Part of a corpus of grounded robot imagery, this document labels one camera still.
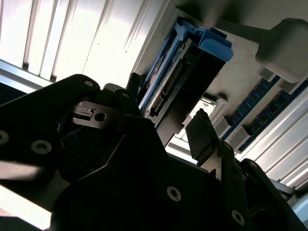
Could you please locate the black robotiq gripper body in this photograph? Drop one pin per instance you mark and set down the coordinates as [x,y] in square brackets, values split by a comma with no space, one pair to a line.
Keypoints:
[120,204]

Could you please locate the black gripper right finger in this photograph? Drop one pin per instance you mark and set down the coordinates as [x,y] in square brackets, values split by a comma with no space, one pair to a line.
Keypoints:
[199,134]

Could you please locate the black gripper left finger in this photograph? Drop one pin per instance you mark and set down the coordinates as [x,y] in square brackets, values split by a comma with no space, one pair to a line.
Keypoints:
[36,120]

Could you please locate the hard disk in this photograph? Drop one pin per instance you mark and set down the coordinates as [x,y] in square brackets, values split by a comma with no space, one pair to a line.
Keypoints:
[199,84]

